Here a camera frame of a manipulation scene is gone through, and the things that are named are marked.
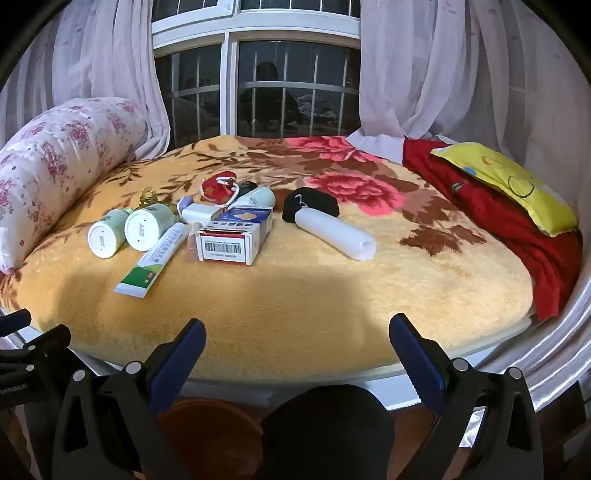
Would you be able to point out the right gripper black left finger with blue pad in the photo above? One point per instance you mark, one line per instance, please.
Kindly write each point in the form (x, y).
(107, 425)

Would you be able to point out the sheer white curtain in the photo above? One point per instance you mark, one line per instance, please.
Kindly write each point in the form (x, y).
(85, 49)
(490, 72)

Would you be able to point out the yellow cartoon pillow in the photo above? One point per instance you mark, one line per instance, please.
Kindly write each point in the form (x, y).
(548, 210)

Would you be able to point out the black knit pouch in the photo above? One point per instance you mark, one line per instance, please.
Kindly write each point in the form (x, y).
(305, 197)

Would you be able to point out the purple white small case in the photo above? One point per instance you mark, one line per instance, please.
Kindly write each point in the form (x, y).
(184, 203)

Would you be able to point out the green white ointment tube box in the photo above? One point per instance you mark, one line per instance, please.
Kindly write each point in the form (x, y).
(144, 273)

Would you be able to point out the red blanket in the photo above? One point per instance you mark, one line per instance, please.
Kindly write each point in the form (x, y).
(554, 263)

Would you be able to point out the orange trash bucket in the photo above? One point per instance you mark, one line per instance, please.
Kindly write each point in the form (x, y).
(212, 439)

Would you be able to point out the white green bottle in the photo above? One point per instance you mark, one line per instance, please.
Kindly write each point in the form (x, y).
(261, 197)
(144, 226)
(106, 236)

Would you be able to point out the left sheer white curtain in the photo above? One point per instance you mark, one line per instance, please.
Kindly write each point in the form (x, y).
(85, 49)

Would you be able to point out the white cylinder tube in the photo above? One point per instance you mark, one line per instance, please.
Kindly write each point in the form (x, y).
(350, 240)

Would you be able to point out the red crochet pouch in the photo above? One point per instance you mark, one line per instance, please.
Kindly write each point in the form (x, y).
(221, 188)

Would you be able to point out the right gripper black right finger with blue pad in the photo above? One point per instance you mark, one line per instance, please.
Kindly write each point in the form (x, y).
(508, 444)

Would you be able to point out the pink floral rolled quilt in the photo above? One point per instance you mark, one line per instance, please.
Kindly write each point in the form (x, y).
(55, 158)

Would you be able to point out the white charger plug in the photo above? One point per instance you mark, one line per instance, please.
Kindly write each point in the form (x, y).
(200, 213)

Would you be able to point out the floral beige fleece blanket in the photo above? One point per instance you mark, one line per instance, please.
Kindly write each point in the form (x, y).
(302, 311)

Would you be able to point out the right sheer white curtain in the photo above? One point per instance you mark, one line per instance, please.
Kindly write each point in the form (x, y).
(490, 72)

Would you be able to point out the white barred window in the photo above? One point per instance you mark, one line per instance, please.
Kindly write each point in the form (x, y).
(267, 69)

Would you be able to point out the dark green small bottle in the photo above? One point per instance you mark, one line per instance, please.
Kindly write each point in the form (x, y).
(246, 187)

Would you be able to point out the blue red medicine box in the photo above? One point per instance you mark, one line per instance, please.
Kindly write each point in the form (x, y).
(235, 237)

